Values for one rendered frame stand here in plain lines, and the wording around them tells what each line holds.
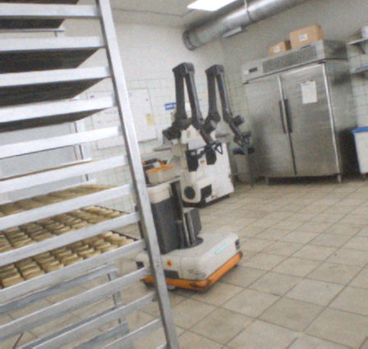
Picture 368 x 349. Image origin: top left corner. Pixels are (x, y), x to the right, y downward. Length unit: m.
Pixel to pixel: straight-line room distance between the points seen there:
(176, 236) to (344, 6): 4.66
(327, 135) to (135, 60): 3.13
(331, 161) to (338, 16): 2.29
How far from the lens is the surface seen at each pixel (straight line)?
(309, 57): 5.63
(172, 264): 2.77
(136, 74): 5.97
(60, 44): 1.11
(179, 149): 2.72
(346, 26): 6.38
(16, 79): 1.06
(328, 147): 5.52
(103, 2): 1.17
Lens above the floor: 1.20
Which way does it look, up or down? 6 degrees down
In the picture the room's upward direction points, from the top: 11 degrees counter-clockwise
